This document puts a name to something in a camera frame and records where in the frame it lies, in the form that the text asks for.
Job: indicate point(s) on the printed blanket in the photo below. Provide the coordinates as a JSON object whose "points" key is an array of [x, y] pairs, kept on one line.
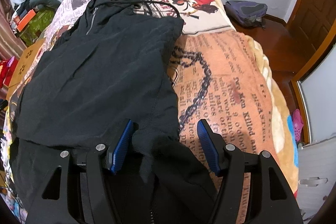
{"points": [[223, 69]]}

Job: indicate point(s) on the pink clog shoe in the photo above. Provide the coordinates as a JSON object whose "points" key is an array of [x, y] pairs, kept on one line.
{"points": [[298, 123]]}

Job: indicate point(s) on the striped brown curtain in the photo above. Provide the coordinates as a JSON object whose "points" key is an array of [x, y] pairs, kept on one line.
{"points": [[5, 29]]}

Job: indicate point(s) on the black hooded jacket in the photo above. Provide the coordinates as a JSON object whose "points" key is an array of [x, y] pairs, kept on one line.
{"points": [[92, 69]]}

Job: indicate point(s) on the orange box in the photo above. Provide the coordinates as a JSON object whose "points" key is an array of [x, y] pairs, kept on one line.
{"points": [[26, 19]]}

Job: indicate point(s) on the red gift box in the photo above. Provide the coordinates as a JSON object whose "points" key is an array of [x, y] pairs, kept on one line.
{"points": [[6, 74]]}

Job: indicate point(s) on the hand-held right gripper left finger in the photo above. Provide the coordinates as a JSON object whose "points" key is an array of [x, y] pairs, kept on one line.
{"points": [[119, 148]]}

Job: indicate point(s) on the bamboo lap table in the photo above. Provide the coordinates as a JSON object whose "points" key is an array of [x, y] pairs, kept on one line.
{"points": [[26, 61]]}

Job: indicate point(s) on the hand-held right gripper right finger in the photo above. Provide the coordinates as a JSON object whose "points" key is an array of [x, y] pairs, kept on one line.
{"points": [[208, 146]]}

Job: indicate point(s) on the wooden door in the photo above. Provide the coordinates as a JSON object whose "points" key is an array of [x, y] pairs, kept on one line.
{"points": [[315, 16]]}

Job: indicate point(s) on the white plastic bin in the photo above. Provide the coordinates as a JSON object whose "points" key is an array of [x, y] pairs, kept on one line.
{"points": [[315, 161]]}

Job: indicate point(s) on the grey blue backpack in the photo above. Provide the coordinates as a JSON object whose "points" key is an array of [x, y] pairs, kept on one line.
{"points": [[246, 10]]}

